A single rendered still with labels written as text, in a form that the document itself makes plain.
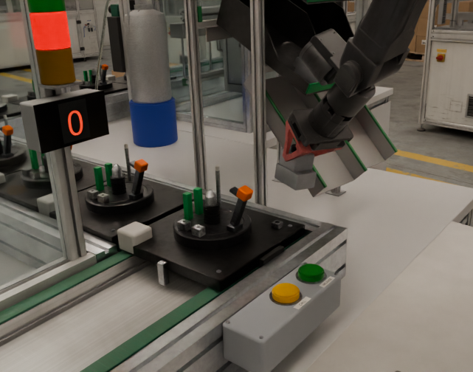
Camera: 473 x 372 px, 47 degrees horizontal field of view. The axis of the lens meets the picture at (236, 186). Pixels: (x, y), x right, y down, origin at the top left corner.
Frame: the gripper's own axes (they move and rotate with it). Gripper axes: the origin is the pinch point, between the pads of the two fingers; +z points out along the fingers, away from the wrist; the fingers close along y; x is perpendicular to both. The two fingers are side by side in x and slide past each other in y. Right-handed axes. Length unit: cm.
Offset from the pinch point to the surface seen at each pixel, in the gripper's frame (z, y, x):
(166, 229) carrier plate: 18.2, 20.3, 2.1
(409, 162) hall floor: 190, -274, -88
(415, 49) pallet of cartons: 366, -659, -373
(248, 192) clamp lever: 0.8, 12.5, 5.5
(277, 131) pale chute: 7.6, -5.0, -10.1
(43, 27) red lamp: -9.7, 40.8, -19.4
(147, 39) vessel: 53, -12, -78
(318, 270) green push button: -1.4, 7.8, 21.5
